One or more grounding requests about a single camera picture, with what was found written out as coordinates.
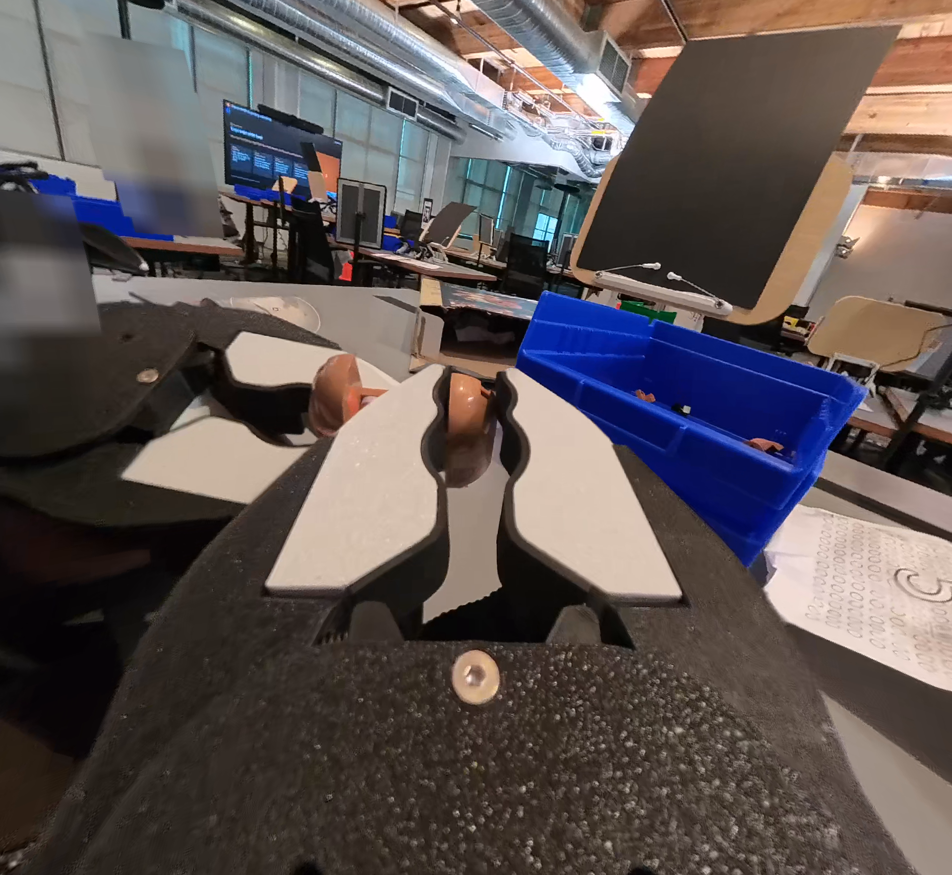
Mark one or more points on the small wooden divider panel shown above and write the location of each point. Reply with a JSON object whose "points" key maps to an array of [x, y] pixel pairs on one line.
{"points": [[870, 332]]}

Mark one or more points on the cardboard box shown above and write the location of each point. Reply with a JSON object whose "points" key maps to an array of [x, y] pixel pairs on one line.
{"points": [[476, 324]]}

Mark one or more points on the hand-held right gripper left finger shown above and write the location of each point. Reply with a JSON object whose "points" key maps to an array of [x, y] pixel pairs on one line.
{"points": [[364, 510]]}

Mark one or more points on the black framed grey screen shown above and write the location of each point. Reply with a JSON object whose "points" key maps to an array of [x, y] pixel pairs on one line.
{"points": [[361, 209]]}

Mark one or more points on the brown brick-built toy animal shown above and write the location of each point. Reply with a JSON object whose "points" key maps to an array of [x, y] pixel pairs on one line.
{"points": [[465, 428]]}

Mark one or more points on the blue plastic bin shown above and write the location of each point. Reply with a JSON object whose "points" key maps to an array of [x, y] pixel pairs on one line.
{"points": [[669, 399]]}

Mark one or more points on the black wood-edged divider panel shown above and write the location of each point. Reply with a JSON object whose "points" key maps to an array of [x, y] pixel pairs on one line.
{"points": [[729, 161]]}

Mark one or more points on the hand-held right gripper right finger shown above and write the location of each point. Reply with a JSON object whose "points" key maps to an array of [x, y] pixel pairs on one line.
{"points": [[587, 510]]}

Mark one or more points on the large dark wall screen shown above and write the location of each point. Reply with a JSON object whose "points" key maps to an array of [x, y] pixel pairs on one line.
{"points": [[279, 157]]}

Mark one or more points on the white printed paper sheet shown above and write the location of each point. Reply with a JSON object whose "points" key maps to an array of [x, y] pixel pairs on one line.
{"points": [[877, 592]]}

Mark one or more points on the clear plastic cup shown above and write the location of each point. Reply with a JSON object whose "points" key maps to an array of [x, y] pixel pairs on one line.
{"points": [[279, 309]]}

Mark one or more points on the pile of toy bricks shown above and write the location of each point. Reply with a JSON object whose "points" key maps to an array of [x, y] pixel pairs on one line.
{"points": [[766, 443]]}

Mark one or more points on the white metal frame rail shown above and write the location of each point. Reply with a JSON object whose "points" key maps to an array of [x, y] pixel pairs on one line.
{"points": [[662, 294]]}

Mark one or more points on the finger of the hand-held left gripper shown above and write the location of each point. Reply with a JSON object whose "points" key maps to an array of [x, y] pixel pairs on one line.
{"points": [[297, 361], [216, 458]]}

